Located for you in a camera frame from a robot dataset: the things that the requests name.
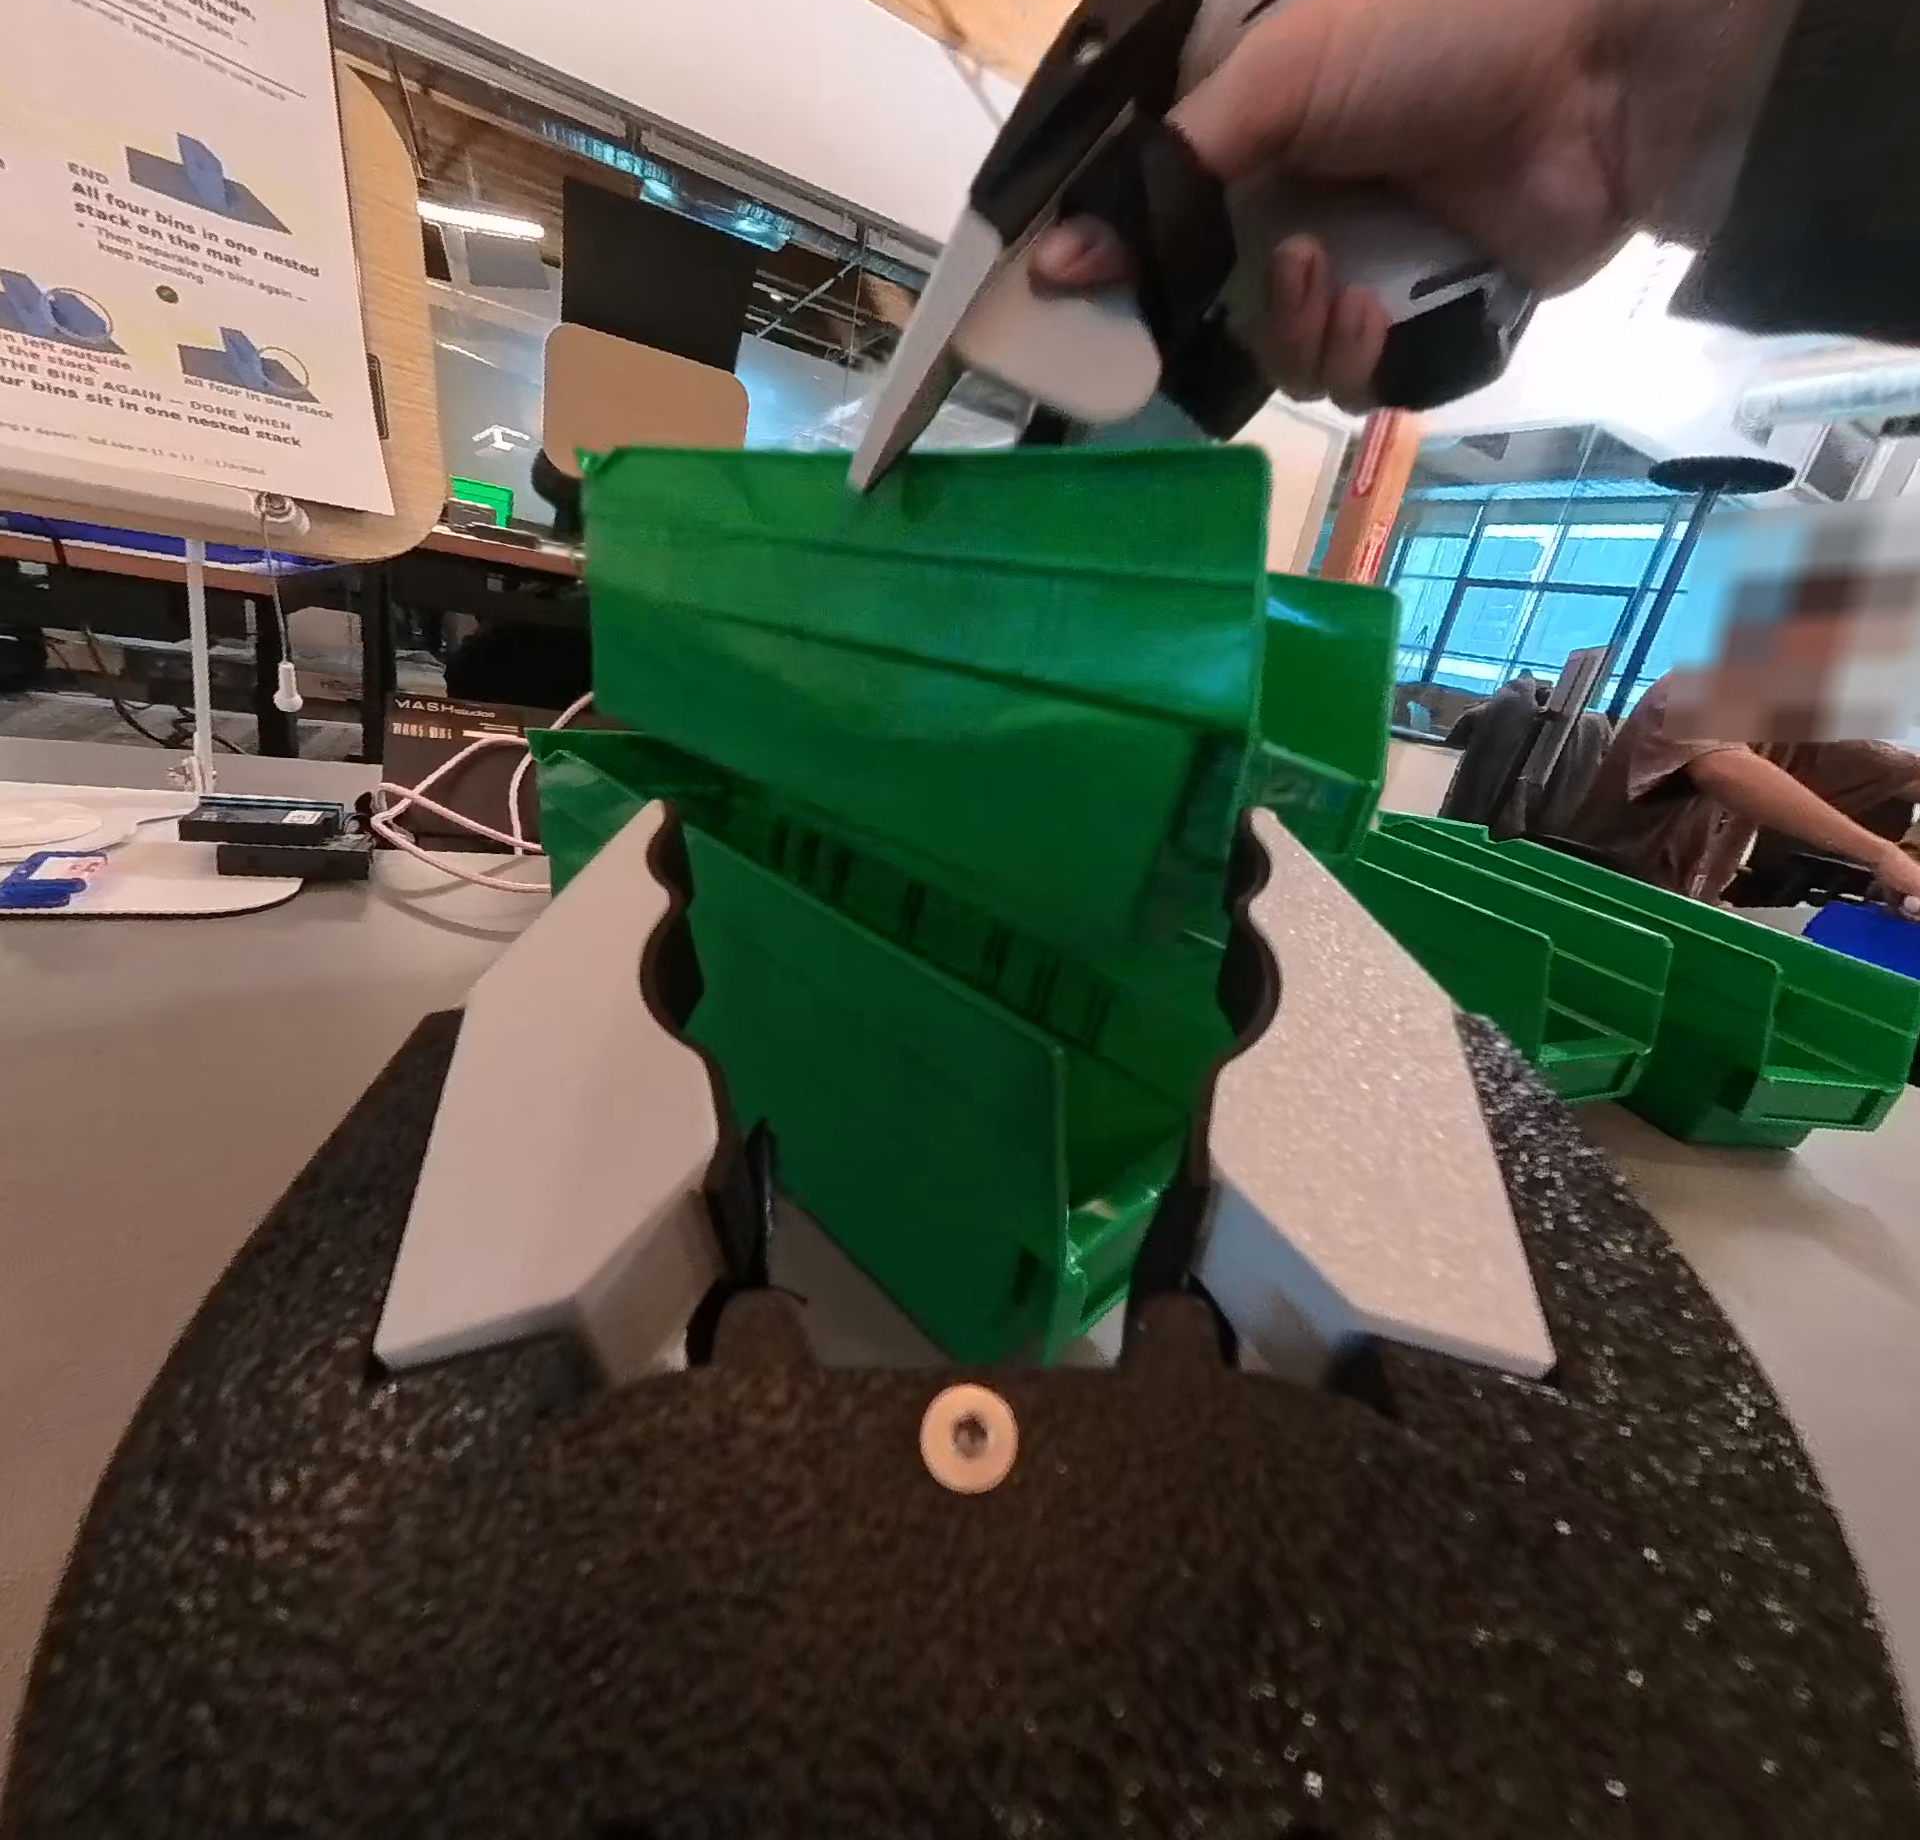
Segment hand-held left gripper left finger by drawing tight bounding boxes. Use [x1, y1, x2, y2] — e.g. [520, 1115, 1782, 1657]
[372, 798, 779, 1388]

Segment printed instruction sheet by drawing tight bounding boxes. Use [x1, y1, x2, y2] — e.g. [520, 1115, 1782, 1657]
[0, 0, 397, 517]

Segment dark jacket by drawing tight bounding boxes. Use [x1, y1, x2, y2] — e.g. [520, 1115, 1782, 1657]
[1445, 673, 1614, 835]

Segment brown office desk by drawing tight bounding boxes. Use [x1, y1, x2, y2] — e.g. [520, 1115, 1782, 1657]
[406, 519, 589, 574]

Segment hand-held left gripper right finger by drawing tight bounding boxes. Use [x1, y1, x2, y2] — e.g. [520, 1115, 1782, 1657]
[1139, 805, 1559, 1388]

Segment black disc floor lamp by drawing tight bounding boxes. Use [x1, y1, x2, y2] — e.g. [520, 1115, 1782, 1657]
[1651, 452, 1799, 597]

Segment tan rounded board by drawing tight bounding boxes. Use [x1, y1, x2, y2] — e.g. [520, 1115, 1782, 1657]
[544, 320, 749, 453]

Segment wooden post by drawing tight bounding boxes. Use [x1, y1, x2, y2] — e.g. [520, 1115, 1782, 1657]
[1321, 407, 1428, 590]

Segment white stand with base plate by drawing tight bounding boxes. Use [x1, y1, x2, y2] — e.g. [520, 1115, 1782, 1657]
[0, 526, 311, 925]

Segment black printed box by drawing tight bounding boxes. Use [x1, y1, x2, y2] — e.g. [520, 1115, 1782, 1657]
[383, 692, 602, 851]

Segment pink cord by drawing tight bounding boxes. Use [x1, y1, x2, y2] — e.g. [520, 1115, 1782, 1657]
[366, 692, 599, 896]

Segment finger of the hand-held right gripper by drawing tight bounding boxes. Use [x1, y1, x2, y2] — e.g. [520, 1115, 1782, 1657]
[848, 211, 1052, 494]

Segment black panel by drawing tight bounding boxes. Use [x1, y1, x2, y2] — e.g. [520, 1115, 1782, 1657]
[559, 179, 760, 373]

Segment blue plastic bin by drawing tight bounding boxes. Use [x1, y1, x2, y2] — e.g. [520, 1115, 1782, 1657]
[1807, 902, 1920, 978]
[0, 513, 198, 552]

